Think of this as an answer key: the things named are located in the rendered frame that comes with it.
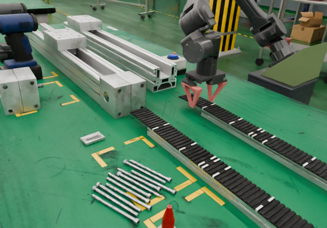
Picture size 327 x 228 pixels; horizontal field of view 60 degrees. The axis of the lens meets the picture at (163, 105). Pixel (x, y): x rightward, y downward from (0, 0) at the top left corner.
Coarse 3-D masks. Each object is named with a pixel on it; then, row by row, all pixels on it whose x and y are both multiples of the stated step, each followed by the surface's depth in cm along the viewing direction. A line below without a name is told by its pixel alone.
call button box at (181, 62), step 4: (164, 56) 112; (180, 56) 113; (172, 60) 108; (176, 60) 108; (180, 60) 109; (184, 60) 110; (180, 64) 109; (184, 64) 110; (180, 68) 110; (184, 68) 111; (180, 72) 111; (184, 72) 112
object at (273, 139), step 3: (270, 138) 68; (273, 138) 68; (276, 138) 68; (279, 138) 68; (264, 141) 66; (267, 141) 67; (270, 141) 66; (273, 141) 67; (276, 141) 67; (264, 144) 66; (267, 144) 65; (270, 144) 66
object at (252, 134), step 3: (258, 129) 71; (261, 129) 71; (252, 132) 70; (255, 132) 70; (258, 132) 70; (261, 132) 70; (264, 132) 71; (249, 135) 69; (252, 135) 69; (255, 135) 69; (258, 135) 69
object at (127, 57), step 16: (80, 32) 132; (96, 32) 135; (96, 48) 122; (112, 48) 110; (128, 48) 115; (128, 64) 103; (144, 64) 95; (160, 64) 100; (176, 64) 97; (160, 80) 95
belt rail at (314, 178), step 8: (216, 120) 79; (224, 128) 77; (232, 128) 75; (240, 136) 73; (248, 136) 71; (256, 144) 69; (264, 152) 68; (272, 152) 67; (280, 160) 65; (288, 160) 64; (296, 168) 62; (304, 168) 61; (304, 176) 61; (312, 176) 60; (320, 184) 58
